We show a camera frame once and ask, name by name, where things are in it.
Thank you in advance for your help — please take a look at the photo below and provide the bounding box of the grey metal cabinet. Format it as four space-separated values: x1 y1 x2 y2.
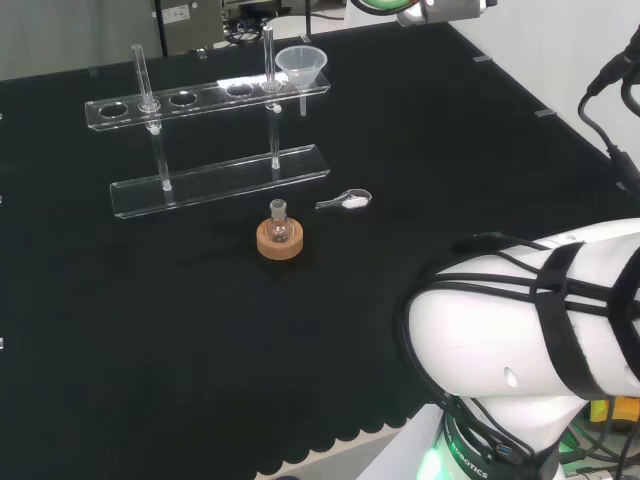
151 0 224 57

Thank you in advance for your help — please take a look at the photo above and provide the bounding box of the cork ring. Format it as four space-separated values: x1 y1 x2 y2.
256 216 305 262

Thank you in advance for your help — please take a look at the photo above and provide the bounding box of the clear acrylic funnel stand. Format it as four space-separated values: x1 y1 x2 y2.
84 25 332 221

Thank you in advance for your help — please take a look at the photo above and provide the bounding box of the small round-bottom glass flask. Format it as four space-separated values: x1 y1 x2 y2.
264 198 294 245

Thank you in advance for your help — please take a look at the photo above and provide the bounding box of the thick black cable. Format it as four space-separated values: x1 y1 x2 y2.
578 22 640 192

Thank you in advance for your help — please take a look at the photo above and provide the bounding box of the clear plastic funnel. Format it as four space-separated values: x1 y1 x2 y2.
274 47 329 118

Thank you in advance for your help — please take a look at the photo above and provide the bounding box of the yellow stop button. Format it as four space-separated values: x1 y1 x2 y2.
590 396 632 434

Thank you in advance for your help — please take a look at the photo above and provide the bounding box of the glass weighing funnel with powder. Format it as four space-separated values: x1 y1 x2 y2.
314 188 374 212

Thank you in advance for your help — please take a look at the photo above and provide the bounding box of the black cloth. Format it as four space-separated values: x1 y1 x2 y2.
0 19 640 480

